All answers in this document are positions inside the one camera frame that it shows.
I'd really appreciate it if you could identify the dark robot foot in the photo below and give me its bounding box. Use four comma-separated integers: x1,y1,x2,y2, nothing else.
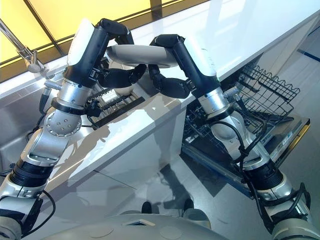
140,200,153,214
183,198,195,211

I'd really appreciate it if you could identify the chrome kitchen faucet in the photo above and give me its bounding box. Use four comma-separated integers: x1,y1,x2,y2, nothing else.
0,18,57,77

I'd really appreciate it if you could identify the black dish drying rack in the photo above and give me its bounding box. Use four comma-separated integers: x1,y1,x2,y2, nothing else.
86,84,147,130

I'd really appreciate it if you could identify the dark left robot foot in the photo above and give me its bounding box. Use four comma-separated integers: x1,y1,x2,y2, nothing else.
140,200,153,214

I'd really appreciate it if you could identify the stainless dishwasher door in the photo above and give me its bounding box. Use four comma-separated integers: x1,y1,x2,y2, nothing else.
181,115,312,200

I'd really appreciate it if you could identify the dark right robot foot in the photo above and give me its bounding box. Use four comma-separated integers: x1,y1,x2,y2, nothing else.
183,198,195,211

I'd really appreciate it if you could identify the black wire dishwasher rack tall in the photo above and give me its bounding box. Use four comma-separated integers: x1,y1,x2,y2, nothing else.
234,64,301,119

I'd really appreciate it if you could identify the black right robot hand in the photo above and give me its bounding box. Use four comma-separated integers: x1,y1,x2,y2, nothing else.
148,33,219,100

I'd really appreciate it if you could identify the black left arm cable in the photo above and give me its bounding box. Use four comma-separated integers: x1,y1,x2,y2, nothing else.
21,190,57,238

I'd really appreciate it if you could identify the small clear plastic container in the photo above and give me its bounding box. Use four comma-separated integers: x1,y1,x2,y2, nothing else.
99,89,119,104

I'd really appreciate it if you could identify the white round plate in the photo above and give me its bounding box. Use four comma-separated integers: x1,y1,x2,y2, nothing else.
106,44,180,69

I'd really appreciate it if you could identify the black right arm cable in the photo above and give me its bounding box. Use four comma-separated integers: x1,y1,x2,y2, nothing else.
217,96,313,236

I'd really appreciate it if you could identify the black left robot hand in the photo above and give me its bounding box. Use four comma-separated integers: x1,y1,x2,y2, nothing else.
65,17,148,90

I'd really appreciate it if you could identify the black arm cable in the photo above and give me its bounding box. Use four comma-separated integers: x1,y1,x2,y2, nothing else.
217,96,313,236
21,190,57,238

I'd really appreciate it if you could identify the black wire dishwasher rack low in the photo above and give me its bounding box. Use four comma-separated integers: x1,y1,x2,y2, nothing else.
185,99,296,149

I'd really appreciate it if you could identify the grey robot torso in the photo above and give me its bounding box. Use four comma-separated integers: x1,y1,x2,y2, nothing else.
81,208,226,240

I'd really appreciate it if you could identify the stainless steel sink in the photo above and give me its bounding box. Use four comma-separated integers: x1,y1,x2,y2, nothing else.
0,65,161,177

